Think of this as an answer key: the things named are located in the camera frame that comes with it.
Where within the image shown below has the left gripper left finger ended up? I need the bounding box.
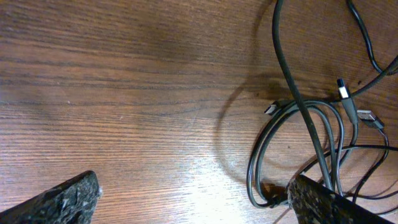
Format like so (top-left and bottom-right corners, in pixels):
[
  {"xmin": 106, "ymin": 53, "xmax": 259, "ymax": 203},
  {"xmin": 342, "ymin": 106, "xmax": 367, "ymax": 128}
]
[{"xmin": 1, "ymin": 170, "xmax": 101, "ymax": 224}]

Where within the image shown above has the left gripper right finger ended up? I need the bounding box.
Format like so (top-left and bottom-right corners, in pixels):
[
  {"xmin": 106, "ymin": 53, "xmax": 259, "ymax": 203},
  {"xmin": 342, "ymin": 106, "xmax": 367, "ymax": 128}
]
[{"xmin": 287, "ymin": 175, "xmax": 395, "ymax": 224}]

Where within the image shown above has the black usb cable long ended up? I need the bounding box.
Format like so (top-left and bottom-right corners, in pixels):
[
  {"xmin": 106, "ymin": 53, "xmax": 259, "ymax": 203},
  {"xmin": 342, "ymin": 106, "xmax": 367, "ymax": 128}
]
[{"xmin": 272, "ymin": 0, "xmax": 397, "ymax": 195}]

